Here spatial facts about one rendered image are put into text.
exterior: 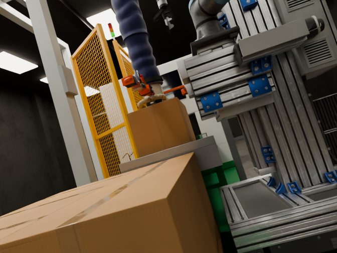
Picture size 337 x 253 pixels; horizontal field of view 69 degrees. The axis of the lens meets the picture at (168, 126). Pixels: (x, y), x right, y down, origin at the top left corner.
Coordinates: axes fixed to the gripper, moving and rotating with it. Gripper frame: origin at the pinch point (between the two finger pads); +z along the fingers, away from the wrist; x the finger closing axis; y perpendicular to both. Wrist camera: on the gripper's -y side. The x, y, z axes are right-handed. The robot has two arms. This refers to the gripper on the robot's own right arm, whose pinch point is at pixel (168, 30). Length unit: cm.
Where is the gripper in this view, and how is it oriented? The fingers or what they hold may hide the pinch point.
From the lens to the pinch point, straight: 214.1
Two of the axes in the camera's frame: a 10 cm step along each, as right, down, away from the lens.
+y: 9.4, -3.1, -1.3
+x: 1.4, 0.3, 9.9
